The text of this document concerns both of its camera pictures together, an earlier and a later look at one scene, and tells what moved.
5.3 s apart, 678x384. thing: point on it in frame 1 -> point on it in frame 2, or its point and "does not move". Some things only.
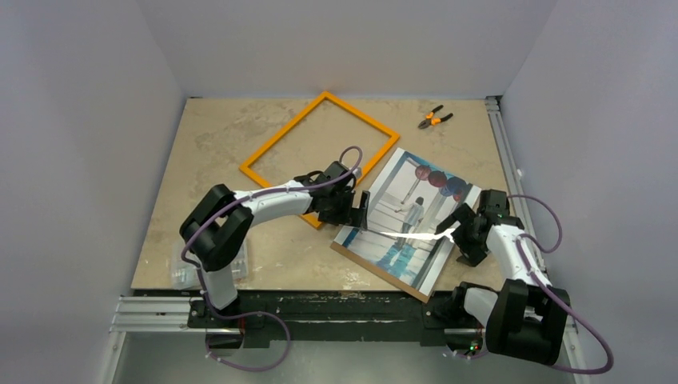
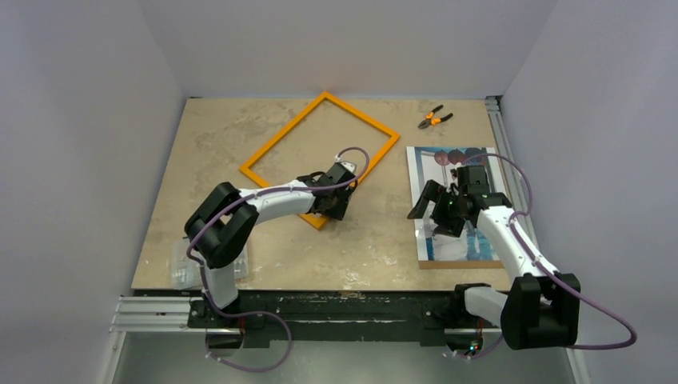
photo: x=408 y=203 -> x=436 y=250
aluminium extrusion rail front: x=156 y=314 does not move
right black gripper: x=465 y=228 -> x=442 y=210
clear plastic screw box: x=185 y=275 does not move
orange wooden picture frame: x=296 y=119 does not move
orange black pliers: x=431 y=121 does not move
